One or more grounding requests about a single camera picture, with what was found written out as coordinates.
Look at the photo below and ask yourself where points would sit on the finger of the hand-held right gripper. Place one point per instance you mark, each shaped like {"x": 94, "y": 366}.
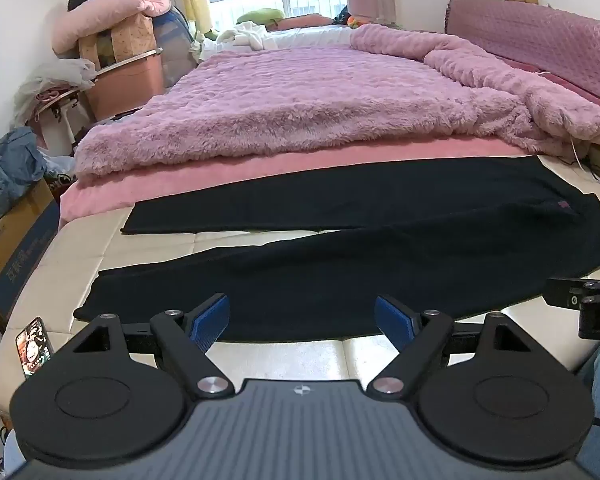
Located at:
{"x": 562, "y": 290}

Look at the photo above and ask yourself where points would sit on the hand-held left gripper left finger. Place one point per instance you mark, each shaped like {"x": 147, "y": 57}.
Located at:
{"x": 212, "y": 317}

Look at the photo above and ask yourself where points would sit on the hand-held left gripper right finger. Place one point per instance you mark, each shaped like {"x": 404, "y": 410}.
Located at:
{"x": 391, "y": 317}

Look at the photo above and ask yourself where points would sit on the black pants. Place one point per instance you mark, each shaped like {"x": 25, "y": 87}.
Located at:
{"x": 330, "y": 280}

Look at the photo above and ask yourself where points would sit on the cream leather mattress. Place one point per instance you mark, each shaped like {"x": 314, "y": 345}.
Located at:
{"x": 145, "y": 250}

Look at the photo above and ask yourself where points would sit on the pink bed sheet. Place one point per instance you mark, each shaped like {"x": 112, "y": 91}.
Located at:
{"x": 145, "y": 180}

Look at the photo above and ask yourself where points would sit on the smartphone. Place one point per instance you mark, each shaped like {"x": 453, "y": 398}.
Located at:
{"x": 32, "y": 350}

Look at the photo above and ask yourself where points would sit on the cardboard box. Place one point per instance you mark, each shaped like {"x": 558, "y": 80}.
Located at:
{"x": 10, "y": 255}

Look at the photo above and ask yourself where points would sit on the fluffy purple blanket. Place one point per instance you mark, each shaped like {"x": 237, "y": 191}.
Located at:
{"x": 290, "y": 100}

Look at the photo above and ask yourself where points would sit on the purple quilted headboard cover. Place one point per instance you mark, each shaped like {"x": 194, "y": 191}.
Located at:
{"x": 540, "y": 35}

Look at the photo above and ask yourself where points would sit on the pink storage bin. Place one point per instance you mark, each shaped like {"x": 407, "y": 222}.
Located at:
{"x": 125, "y": 85}

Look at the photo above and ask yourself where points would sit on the grey-blue cloth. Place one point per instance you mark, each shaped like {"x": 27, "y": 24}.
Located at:
{"x": 5, "y": 170}

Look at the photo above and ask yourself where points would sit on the blue quilted bag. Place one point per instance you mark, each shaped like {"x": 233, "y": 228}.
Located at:
{"x": 175, "y": 45}

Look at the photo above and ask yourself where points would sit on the white cloth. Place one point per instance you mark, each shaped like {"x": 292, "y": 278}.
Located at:
{"x": 240, "y": 37}

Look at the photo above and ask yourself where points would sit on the grey-white cloth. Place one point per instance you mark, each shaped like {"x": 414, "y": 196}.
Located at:
{"x": 60, "y": 75}

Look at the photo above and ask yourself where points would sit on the brown patterned bag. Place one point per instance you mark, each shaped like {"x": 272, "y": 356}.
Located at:
{"x": 125, "y": 35}

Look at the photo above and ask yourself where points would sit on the orange plush toy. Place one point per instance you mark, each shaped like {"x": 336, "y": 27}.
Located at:
{"x": 355, "y": 21}

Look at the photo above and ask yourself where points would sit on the green plush pillow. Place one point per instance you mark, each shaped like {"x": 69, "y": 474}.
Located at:
{"x": 262, "y": 15}

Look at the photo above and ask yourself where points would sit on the pink pillow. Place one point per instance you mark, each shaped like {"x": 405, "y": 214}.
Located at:
{"x": 305, "y": 21}

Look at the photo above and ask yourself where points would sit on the pink comforter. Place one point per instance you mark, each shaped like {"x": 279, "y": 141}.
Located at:
{"x": 105, "y": 10}

